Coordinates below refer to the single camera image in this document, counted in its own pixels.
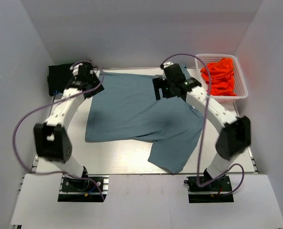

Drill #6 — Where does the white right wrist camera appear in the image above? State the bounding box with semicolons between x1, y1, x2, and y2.
160;62;174;70

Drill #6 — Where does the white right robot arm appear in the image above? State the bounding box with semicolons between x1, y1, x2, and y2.
153;62;251;190

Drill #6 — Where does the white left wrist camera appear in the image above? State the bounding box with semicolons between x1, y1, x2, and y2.
70;62;81;71

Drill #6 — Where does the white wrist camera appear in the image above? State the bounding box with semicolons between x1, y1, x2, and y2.
160;62;174;70
70;62;81;71

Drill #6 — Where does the folded black t-shirt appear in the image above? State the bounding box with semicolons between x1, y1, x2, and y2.
47;63;73;96

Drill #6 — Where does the white plastic mesh basket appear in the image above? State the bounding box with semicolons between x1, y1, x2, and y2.
195;53;248;103

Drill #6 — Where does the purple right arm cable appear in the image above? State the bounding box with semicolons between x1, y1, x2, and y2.
159;53;246;198

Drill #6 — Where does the teal blue t-shirt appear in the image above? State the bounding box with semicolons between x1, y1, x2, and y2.
84;72;203;174

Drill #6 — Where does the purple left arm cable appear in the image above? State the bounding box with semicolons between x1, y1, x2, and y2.
13;60;106;201

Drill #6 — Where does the crumpled orange t-shirt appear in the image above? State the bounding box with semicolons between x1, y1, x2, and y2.
207;58;236;96

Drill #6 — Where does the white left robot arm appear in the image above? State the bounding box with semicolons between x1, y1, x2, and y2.
33;61;104;190

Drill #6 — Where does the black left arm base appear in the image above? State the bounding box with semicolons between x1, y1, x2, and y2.
58;175;109;203

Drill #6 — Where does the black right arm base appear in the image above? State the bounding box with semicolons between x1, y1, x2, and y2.
183;176;234;204

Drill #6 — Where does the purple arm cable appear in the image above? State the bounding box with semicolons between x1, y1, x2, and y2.
159;53;246;198
13;60;106;201

